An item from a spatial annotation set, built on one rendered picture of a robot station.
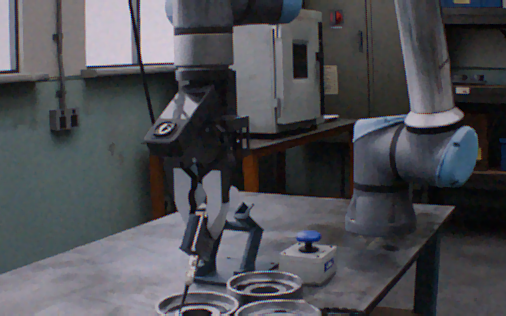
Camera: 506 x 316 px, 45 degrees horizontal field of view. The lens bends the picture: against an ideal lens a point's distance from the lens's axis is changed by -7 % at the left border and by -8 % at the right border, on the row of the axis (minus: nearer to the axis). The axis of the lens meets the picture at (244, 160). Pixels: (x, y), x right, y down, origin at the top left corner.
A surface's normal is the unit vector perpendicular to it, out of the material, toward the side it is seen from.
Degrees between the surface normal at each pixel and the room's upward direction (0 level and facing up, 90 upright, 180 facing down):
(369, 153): 90
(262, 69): 90
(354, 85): 90
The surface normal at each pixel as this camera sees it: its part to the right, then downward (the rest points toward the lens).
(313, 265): -0.48, 0.14
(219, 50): 0.55, 0.11
